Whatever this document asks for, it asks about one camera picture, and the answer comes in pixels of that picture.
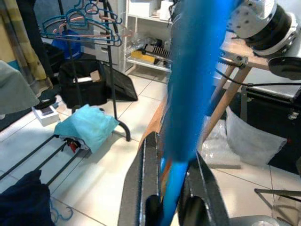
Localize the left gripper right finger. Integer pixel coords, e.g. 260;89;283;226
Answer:
177;150;230;226

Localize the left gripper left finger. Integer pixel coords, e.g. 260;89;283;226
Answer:
119;131;163;226

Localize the blue plastic hanger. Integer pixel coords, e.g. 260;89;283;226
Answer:
159;0;243;226
41;0;123;48
48;198;74;224

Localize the pink plastic hanger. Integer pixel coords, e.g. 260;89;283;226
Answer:
52;1;133;40

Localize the brown cardboard panel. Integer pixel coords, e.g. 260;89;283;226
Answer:
138;93;170;152

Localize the wooden table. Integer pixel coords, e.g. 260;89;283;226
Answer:
201;31;301;145

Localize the teal cloth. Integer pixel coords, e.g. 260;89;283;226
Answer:
53;104;119;155

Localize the white bubble wrap bag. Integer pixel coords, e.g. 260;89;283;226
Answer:
200;105;288;170

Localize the black metal clothes rack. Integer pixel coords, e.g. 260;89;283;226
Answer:
0;0;132;187

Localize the black fabric storage bin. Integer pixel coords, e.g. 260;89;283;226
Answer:
58;58;139;109

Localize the small white box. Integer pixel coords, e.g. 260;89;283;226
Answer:
31;104;61;127

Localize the dark phone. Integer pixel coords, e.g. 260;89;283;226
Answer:
40;106;54;116

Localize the navy garment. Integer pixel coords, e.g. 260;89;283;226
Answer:
0;169;55;226

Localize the yellow black tool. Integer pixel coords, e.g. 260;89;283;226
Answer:
130;43;170;66

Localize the blue bag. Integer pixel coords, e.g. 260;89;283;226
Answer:
50;35;83;62

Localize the white shelf unit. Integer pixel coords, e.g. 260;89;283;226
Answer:
121;0;180;74

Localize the grey green garment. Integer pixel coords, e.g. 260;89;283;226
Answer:
0;59;40;116

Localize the dark hanging garment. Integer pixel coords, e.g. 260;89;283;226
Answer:
16;0;53;79

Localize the yellow plaid garment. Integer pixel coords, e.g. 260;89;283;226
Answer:
0;0;54;90

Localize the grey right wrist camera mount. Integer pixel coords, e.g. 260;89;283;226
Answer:
253;11;298;57

